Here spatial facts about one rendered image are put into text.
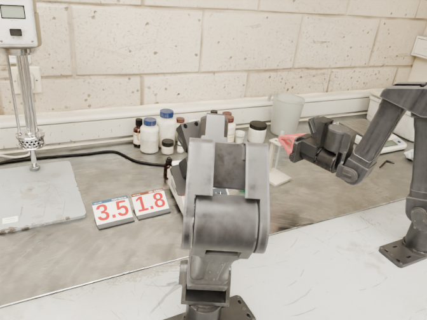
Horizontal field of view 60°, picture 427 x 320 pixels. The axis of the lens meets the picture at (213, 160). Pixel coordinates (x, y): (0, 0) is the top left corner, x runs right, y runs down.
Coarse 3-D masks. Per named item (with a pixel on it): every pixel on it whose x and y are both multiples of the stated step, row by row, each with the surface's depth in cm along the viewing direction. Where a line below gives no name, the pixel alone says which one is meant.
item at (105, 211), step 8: (120, 200) 95; (96, 208) 92; (104, 208) 93; (112, 208) 94; (120, 208) 94; (128, 208) 95; (96, 216) 91; (104, 216) 92; (112, 216) 93; (120, 216) 94
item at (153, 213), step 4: (164, 192) 101; (132, 200) 97; (160, 208) 99; (164, 208) 99; (168, 208) 99; (136, 212) 96; (144, 212) 97; (148, 212) 97; (152, 212) 97; (156, 212) 97; (160, 212) 98; (164, 212) 98; (168, 212) 98; (136, 216) 96; (140, 216) 95; (144, 216) 96; (148, 216) 96; (152, 216) 96
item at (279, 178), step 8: (272, 144) 117; (280, 144) 114; (272, 152) 118; (272, 160) 120; (272, 168) 124; (272, 176) 120; (280, 176) 120; (288, 176) 121; (272, 184) 116; (280, 184) 117
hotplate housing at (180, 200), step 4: (168, 172) 107; (168, 176) 107; (172, 176) 103; (168, 180) 108; (172, 180) 103; (168, 184) 108; (172, 184) 104; (172, 188) 104; (172, 192) 105; (176, 192) 100; (228, 192) 100; (176, 196) 101; (180, 196) 96; (176, 200) 101; (180, 200) 97; (184, 200) 95; (180, 204) 97; (180, 208) 97
